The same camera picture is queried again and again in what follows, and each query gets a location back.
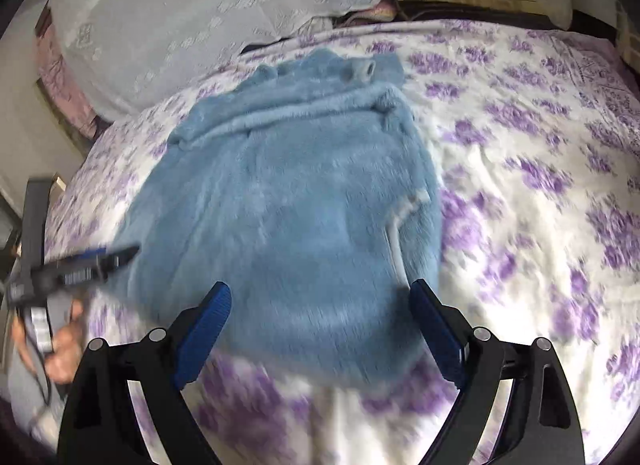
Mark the pink floral cloth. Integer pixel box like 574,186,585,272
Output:
35,4,100,141

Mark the blue fleece baby jacket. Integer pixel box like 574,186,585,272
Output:
107,49,442,387

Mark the person's left hand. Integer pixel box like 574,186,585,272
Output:
11,299,85,385

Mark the stacked bedding under lace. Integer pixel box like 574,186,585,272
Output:
240,0,557,54

